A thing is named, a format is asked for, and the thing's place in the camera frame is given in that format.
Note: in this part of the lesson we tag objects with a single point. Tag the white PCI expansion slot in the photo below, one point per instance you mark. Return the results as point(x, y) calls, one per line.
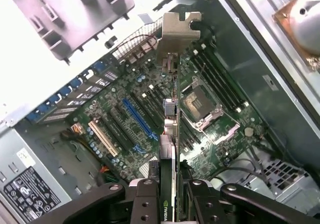
point(102, 138)

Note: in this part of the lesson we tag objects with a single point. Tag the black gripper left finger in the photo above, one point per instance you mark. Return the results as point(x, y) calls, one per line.
point(146, 201)

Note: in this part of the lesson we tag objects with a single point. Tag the metal socket cover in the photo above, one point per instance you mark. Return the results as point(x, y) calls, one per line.
point(227, 134)

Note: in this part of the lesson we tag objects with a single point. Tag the black open PC case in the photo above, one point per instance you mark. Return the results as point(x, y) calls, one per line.
point(250, 71)

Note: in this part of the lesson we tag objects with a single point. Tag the coin battery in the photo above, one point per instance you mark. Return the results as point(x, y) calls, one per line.
point(248, 131)

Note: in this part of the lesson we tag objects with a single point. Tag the black expansion slot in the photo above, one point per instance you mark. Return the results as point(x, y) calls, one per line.
point(115, 132)
point(125, 126)

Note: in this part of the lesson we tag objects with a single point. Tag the black case lock tab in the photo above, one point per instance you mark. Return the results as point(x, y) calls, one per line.
point(110, 42)

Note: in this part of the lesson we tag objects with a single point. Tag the blue expansion slot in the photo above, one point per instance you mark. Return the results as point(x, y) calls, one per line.
point(140, 119)

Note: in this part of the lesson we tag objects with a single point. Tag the grey metal disk bay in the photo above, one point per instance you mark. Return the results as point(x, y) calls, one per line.
point(287, 181)

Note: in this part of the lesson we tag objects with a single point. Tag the white power connector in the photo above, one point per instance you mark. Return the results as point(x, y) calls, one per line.
point(77, 129)

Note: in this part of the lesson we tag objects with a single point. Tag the silver power supply unit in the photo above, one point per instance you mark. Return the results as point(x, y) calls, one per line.
point(30, 196)

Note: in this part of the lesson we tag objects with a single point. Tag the green motherboard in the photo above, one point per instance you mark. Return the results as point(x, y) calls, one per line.
point(212, 156)

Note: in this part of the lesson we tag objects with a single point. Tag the grey parts rack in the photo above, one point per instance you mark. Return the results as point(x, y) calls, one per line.
point(75, 22)

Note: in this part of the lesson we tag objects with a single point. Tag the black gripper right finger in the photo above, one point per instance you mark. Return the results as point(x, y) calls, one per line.
point(200, 204)

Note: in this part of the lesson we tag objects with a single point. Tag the CPU socket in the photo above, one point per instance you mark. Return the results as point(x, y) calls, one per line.
point(197, 101)

